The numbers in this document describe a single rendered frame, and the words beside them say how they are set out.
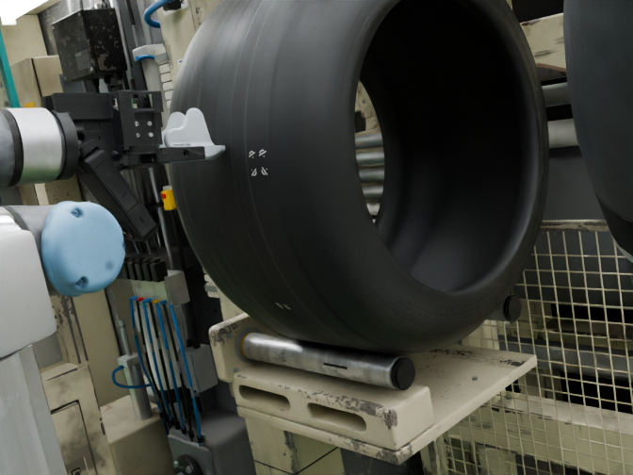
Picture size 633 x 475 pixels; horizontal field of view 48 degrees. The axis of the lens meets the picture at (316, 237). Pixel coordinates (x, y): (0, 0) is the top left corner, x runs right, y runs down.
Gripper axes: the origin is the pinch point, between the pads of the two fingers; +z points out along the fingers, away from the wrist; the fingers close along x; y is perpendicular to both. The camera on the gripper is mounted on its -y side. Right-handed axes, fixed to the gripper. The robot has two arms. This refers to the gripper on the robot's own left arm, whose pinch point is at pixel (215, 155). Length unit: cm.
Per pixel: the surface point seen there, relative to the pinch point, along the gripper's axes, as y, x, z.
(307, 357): -30.9, 8.4, 18.9
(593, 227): -17, -15, 66
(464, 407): -40, -9, 34
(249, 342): -30.3, 23.0, 19.1
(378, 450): -41.9, -5.5, 17.9
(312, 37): 12.3, -10.6, 7.8
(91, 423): -45, 51, 3
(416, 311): -22.3, -12.4, 20.3
